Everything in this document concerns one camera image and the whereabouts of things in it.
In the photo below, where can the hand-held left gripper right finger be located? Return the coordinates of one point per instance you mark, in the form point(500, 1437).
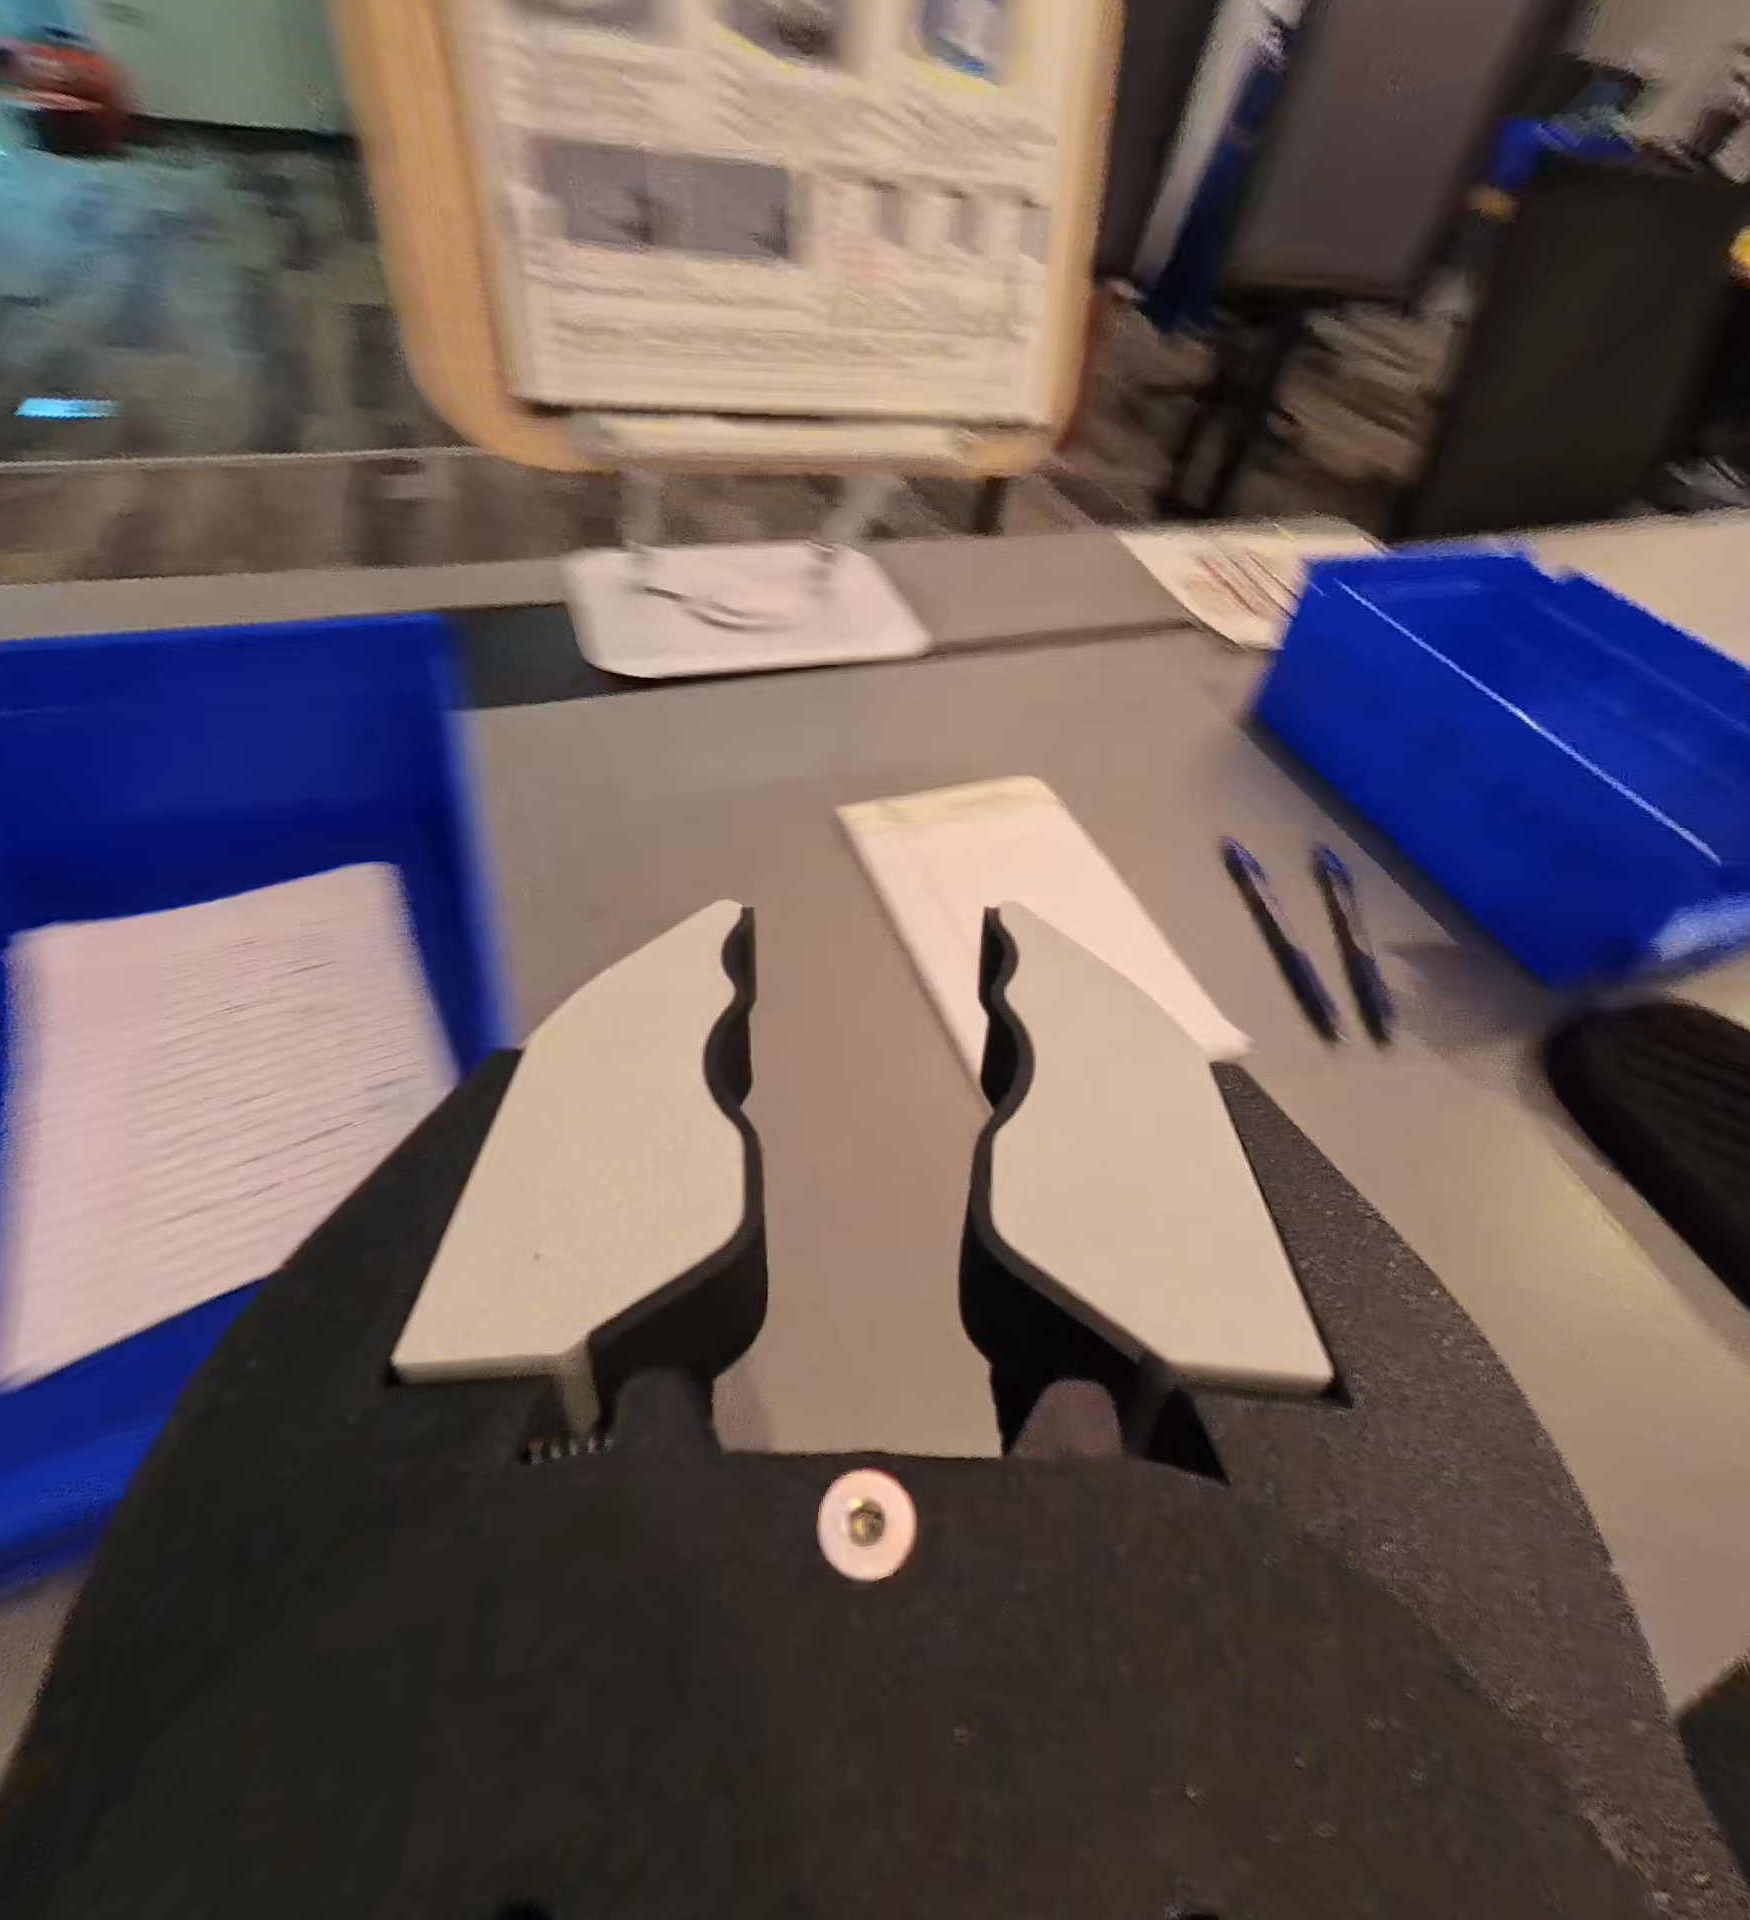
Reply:
point(1145, 1201)

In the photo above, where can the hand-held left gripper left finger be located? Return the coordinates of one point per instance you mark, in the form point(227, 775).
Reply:
point(589, 1201)

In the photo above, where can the blue pen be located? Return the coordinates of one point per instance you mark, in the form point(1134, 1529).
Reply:
point(1282, 937)
point(1354, 950)

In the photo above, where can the blue plastic bin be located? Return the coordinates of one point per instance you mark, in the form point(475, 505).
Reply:
point(1490, 751)
point(140, 751)

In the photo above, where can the white lined notepad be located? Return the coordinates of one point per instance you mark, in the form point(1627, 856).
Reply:
point(992, 856)

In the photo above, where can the torn written notepad sheet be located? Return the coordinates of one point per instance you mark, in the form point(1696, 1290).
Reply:
point(213, 1124)

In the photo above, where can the black quilted pad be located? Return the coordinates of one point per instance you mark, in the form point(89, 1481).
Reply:
point(1713, 1171)

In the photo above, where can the white printed paper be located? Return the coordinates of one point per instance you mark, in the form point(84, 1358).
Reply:
point(1236, 580)

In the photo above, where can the blue hanging cloth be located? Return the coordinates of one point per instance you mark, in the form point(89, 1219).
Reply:
point(1205, 179)

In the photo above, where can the instruction board on white stand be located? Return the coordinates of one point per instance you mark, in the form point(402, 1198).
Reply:
point(756, 226)

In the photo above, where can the red floor machine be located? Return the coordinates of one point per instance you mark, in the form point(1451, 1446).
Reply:
point(63, 92)

